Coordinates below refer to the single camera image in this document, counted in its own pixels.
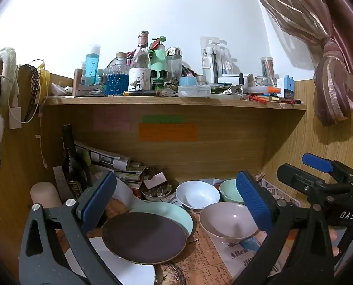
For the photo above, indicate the blue liquid bottle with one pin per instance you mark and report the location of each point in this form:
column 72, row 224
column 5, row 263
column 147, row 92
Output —
column 92, row 68

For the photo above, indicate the small glass jar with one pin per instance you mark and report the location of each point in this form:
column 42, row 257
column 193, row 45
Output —
column 264, row 81

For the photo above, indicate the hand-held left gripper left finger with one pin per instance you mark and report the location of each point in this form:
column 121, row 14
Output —
column 100, row 197

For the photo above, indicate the orange capped white marker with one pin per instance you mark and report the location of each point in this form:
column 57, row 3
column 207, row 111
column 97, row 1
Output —
column 267, row 90

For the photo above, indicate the white card box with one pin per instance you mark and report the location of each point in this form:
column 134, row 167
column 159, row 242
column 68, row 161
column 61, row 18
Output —
column 155, row 179

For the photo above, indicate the light blue box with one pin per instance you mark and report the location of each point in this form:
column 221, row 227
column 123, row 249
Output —
column 188, row 81

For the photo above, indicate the white plate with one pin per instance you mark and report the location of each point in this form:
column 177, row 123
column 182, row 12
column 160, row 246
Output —
column 117, row 270

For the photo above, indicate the black pen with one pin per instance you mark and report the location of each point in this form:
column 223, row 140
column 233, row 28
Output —
column 143, row 93

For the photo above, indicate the jar with brown lid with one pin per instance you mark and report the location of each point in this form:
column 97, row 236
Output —
column 120, row 58

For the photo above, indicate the person's right hand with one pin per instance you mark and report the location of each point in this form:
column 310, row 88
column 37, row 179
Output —
column 333, row 239

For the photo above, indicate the pink sticky note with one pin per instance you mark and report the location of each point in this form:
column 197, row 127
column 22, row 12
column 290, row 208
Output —
column 111, row 118

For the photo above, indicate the dark brown plate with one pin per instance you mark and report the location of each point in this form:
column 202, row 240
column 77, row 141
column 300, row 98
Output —
column 143, row 239

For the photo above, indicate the white bowl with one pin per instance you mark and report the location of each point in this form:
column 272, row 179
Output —
column 197, row 194

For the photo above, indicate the white receipt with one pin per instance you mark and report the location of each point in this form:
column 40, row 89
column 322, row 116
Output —
column 57, row 181

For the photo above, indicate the dark wine bottle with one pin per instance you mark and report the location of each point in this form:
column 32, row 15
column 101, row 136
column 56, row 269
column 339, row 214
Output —
column 71, row 172

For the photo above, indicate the white paper sheet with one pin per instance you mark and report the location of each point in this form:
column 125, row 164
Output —
column 123, row 194

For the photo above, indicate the clear plastic box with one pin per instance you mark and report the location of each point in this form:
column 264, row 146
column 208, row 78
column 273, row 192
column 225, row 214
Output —
column 194, row 91

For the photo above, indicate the clear tube of coloured pencils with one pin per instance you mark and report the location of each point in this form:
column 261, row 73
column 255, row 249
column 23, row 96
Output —
column 268, row 66

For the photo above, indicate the green pump bottle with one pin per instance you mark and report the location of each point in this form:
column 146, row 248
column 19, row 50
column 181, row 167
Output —
column 158, row 62

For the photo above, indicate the small bowl of trinkets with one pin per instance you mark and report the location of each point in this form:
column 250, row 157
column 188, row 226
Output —
column 156, row 193

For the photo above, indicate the white blister pack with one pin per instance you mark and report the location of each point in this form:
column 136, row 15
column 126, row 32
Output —
column 207, row 59

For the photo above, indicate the white charger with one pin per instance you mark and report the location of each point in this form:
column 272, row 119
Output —
column 15, row 118

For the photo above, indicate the yellow cloth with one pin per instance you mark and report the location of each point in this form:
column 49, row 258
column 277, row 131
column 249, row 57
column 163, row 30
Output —
column 45, row 80

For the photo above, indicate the newspaper print mat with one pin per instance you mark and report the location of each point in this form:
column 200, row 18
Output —
column 203, row 261

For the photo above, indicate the brown cardboard tube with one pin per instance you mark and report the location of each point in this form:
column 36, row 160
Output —
column 78, row 81

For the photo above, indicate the pink bowl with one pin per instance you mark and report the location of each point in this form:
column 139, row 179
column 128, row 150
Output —
column 224, row 219

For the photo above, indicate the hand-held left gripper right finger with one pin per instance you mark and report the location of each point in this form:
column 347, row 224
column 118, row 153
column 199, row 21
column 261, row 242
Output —
column 253, row 203

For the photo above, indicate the mint green bowl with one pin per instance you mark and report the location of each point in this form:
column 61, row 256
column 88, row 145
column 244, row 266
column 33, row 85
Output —
column 230, row 191

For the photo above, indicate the beige mug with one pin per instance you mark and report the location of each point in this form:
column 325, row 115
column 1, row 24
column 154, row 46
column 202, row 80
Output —
column 44, row 196

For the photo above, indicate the blue bead jar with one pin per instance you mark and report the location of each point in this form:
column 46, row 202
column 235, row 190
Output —
column 117, row 83

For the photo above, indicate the clear jar silver lid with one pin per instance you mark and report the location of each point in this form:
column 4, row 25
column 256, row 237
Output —
column 174, row 65

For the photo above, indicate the blue white pencil sharpener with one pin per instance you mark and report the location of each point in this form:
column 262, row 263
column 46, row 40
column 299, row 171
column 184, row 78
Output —
column 286, row 87

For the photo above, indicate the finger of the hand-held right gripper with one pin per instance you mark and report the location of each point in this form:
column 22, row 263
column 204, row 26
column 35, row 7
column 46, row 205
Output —
column 298, row 179
column 316, row 160

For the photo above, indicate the wooden shelf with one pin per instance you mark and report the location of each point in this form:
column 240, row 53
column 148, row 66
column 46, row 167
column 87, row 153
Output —
column 164, row 102

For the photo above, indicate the pink curtain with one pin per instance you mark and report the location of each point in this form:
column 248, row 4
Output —
column 301, row 9

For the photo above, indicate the pale mint green plate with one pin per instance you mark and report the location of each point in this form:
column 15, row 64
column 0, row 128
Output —
column 176, row 213

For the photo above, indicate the clear glass bottle illustrated label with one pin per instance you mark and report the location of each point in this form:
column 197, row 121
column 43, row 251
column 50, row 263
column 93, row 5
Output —
column 139, row 80

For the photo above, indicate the rolled newspapers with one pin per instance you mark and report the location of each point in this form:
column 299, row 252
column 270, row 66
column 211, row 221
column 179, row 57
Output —
column 102, row 157

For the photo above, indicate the small dark green bottle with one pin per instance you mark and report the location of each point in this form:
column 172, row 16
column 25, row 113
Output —
column 163, row 78
column 154, row 80

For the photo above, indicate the green sticky note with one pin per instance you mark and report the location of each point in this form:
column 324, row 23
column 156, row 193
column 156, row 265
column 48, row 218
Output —
column 163, row 119

